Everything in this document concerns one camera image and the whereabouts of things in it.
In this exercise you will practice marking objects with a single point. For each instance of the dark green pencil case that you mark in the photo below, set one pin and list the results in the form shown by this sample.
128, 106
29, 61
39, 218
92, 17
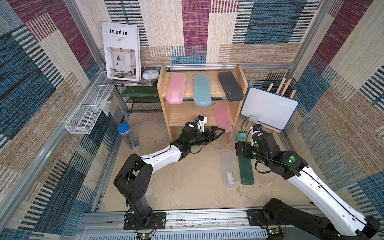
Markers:
246, 171

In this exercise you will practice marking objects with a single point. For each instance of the whiteboard with blue frame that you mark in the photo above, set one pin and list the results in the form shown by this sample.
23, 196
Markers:
268, 108

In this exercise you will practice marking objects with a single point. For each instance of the white round device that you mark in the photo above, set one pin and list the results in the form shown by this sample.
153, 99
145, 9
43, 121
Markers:
150, 75

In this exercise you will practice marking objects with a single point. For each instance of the pink pencil case shelf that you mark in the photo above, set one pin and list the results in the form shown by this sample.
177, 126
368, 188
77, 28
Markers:
222, 117
176, 89

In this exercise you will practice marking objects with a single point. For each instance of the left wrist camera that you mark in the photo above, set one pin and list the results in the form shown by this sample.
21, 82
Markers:
201, 121

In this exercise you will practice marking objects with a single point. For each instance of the black wire mesh rack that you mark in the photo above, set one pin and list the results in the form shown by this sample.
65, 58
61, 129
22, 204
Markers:
141, 104

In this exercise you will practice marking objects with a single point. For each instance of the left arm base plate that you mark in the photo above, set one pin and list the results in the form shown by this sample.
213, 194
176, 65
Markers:
155, 221

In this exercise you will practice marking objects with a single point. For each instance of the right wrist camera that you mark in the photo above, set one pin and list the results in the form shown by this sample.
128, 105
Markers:
256, 128

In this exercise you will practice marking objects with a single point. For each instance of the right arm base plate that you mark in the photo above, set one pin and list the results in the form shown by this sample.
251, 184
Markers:
256, 218

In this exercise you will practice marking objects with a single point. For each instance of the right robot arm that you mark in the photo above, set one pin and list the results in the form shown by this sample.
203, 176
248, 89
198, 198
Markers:
340, 221

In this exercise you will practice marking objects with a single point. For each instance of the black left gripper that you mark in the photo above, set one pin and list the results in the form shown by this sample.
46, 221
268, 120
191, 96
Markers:
216, 136

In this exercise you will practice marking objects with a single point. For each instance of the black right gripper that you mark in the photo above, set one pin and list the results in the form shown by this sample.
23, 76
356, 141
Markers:
243, 148

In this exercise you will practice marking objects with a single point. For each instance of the clear pencil tube blue cap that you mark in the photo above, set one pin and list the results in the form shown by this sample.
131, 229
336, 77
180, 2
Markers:
124, 130

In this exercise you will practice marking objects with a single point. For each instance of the green tray on rack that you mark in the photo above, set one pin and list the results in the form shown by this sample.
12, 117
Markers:
140, 92

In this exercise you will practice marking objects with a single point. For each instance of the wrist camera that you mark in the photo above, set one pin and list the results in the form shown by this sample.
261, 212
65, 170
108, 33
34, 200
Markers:
256, 128
201, 121

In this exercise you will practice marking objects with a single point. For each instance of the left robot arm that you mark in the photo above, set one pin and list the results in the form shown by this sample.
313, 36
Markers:
133, 179

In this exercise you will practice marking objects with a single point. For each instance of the light blue pencil case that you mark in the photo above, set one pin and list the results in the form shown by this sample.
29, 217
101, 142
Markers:
202, 90

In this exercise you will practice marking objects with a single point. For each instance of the Inedia magazine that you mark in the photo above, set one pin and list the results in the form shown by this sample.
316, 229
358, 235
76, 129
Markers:
122, 51

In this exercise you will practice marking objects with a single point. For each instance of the white wire basket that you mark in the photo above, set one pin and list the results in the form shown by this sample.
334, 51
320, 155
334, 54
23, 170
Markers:
87, 113

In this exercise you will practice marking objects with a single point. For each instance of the wooden two-tier shelf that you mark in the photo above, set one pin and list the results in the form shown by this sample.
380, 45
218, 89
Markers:
186, 95

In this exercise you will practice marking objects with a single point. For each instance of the translucent white pencil case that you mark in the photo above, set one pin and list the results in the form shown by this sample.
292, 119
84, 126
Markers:
228, 169

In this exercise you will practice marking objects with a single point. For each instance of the wooden easel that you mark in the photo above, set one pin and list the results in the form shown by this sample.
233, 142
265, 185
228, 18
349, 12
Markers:
282, 89

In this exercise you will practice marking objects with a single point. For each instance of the black pencil case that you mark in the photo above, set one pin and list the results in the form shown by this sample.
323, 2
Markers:
231, 87

